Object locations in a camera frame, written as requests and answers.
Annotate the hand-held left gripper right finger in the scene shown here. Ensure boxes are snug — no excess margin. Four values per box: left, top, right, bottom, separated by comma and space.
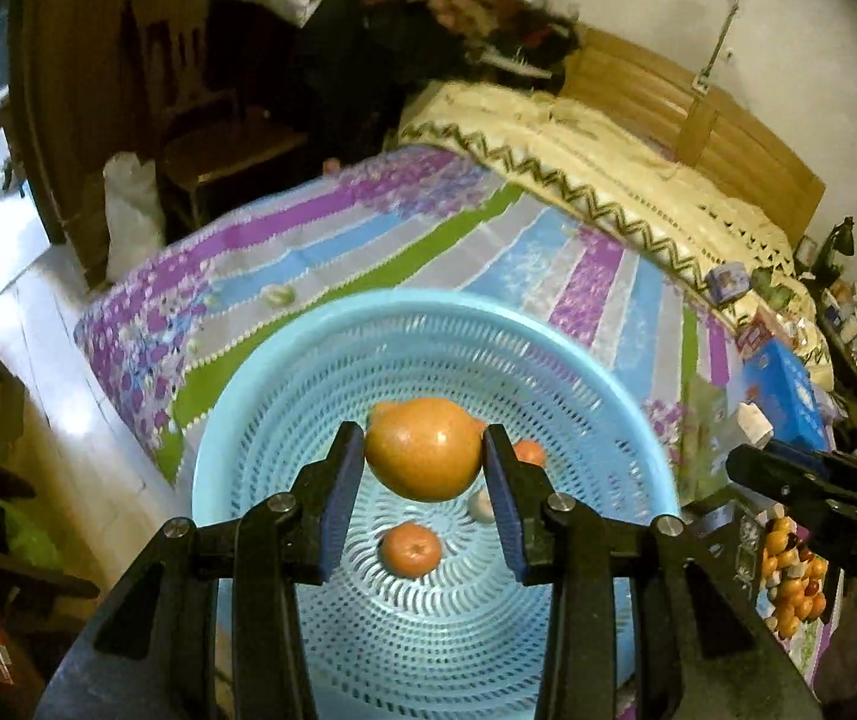
480, 424, 826, 720

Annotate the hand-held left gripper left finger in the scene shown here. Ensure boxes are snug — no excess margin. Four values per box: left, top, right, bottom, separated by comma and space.
34, 421, 366, 720

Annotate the pile of oranges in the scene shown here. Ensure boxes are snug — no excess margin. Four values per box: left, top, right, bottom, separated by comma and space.
758, 516, 830, 640

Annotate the large glossy orange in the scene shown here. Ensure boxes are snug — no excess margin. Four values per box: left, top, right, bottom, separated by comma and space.
364, 397, 485, 503

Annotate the light blue plastic colander basket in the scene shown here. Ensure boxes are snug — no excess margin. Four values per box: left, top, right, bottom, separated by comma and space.
190, 289, 680, 720

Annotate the small white box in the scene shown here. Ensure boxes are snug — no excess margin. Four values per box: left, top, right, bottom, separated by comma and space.
735, 403, 775, 445

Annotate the blue-green printed carton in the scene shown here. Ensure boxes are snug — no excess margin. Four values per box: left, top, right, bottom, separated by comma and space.
739, 337, 830, 443

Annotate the red white packet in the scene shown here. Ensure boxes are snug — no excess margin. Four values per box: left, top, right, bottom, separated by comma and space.
732, 319, 781, 353

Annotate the green leafy vegetable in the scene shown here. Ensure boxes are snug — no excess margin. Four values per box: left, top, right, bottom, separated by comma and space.
752, 270, 800, 316

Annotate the dark desk lamp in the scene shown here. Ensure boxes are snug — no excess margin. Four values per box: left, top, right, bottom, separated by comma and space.
818, 216, 856, 271

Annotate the purple floral striped bedsheet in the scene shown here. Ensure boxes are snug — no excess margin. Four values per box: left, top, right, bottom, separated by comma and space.
72, 146, 849, 720

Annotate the green plastic bag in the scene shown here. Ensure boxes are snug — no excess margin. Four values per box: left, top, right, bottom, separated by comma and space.
0, 499, 62, 578

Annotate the white plastic bag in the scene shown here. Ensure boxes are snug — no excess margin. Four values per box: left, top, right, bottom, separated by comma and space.
102, 152, 169, 265

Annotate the wooden headboard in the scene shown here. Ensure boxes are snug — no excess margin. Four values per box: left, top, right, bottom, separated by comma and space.
559, 26, 828, 248

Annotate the cream blanket with zigzag trim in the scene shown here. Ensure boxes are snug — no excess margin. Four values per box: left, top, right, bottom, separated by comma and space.
396, 81, 834, 391

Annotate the wooden chair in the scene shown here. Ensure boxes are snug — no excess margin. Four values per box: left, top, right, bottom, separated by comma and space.
122, 0, 309, 233

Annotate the pile of dark clothes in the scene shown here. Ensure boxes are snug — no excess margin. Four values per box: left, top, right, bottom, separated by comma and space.
300, 0, 587, 158

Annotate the wooden door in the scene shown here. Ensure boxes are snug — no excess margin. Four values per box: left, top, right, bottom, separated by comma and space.
8, 0, 175, 241

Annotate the hanging white cord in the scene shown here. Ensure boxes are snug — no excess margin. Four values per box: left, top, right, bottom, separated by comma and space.
694, 0, 755, 95

